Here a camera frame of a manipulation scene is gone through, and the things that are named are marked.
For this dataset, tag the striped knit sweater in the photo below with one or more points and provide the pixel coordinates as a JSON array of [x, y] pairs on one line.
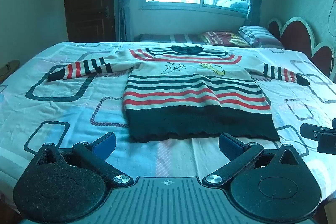
[[194, 98]]

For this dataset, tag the striped pillow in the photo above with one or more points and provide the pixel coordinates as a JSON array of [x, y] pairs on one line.
[[258, 36]]

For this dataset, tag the red scalloped headboard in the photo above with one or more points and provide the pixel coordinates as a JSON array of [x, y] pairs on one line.
[[299, 37]]

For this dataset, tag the red patterned pillow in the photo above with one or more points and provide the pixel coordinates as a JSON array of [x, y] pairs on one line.
[[223, 39]]

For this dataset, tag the light bedding on windowsill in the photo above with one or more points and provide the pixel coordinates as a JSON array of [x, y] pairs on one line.
[[232, 4]]

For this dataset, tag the patterned white bed sheet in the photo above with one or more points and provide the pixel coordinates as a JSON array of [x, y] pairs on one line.
[[78, 108]]

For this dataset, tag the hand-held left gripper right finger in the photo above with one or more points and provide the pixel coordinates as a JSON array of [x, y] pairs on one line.
[[227, 145]]

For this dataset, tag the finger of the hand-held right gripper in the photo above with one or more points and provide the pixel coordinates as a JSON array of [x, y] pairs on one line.
[[326, 144], [312, 132]]

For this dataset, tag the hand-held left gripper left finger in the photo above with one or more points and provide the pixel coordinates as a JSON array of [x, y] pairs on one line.
[[105, 145]]

